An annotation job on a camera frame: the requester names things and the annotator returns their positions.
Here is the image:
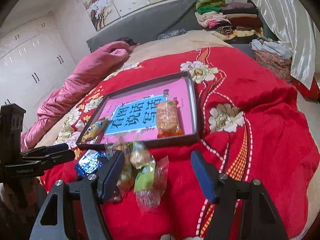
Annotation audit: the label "grey headboard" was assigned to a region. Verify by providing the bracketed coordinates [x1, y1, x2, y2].
[86, 0, 198, 53]

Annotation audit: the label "white satin curtain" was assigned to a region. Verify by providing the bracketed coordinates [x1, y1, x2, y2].
[250, 0, 320, 90]

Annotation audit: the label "person's left hand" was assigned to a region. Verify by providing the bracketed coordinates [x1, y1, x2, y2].
[24, 178, 48, 202]

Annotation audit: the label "blue snack packet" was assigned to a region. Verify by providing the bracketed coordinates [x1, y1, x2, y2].
[74, 149, 108, 177]

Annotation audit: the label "white wardrobe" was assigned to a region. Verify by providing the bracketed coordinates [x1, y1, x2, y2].
[0, 15, 78, 130]

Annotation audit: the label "green snack packet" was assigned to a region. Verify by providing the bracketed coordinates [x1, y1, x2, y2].
[134, 155, 170, 209]

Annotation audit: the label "blue patterned cloth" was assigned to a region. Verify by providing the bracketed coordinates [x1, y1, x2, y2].
[157, 28, 187, 40]

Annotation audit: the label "red floral blanket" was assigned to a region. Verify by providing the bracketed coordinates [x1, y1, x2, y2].
[40, 46, 316, 240]

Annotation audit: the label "pink and blue book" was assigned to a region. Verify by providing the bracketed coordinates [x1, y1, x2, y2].
[99, 79, 197, 144]

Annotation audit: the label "floral fabric bag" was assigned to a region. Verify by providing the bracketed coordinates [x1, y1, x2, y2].
[253, 49, 293, 83]

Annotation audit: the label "floral wall painting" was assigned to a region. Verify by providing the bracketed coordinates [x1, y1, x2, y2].
[82, 0, 183, 32]

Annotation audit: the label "pink pillow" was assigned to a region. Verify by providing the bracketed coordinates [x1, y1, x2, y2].
[21, 41, 131, 151]

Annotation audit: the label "pile of folded clothes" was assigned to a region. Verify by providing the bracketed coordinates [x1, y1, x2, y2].
[195, 0, 265, 42]

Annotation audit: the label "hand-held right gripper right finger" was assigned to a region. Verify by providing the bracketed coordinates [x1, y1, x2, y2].
[190, 150, 290, 240]

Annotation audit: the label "yellow cartoon snack packet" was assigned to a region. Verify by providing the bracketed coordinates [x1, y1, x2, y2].
[81, 117, 109, 143]

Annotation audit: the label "dark red cloth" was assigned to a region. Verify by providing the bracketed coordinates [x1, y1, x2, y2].
[116, 37, 141, 47]

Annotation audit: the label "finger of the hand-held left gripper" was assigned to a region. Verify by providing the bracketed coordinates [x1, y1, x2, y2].
[20, 143, 70, 157]
[24, 150, 76, 171]

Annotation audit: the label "orange snack packet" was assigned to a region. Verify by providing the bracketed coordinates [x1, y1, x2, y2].
[155, 100, 184, 139]

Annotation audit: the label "clear pastry snack packet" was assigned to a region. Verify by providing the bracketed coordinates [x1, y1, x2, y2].
[129, 141, 157, 170]

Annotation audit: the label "clear yellowish snack packet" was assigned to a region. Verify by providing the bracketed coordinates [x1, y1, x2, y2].
[105, 140, 133, 204]

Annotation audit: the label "light blue clothes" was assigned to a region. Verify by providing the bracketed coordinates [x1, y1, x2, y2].
[251, 36, 293, 60]

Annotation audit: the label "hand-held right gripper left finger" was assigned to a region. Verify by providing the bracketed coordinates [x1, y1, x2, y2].
[29, 151, 125, 240]

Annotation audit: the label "beige bed sheet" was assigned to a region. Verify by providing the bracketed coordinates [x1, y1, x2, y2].
[100, 29, 234, 82]

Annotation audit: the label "shallow dark cardboard box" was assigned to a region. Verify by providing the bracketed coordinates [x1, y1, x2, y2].
[76, 71, 200, 151]

